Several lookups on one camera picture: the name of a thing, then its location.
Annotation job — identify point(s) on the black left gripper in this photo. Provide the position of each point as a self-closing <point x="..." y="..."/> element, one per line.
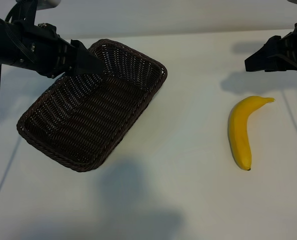
<point x="43" y="50"/>

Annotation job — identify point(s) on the dark brown wicker basket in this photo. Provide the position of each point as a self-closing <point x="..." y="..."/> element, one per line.
<point x="93" y="120"/>

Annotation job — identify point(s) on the yellow banana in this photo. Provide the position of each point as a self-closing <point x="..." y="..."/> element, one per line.
<point x="239" y="130"/>

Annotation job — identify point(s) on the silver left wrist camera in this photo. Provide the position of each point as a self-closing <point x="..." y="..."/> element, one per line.
<point x="46" y="3"/>

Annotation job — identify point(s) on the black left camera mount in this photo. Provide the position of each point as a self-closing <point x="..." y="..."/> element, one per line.
<point x="23" y="12"/>

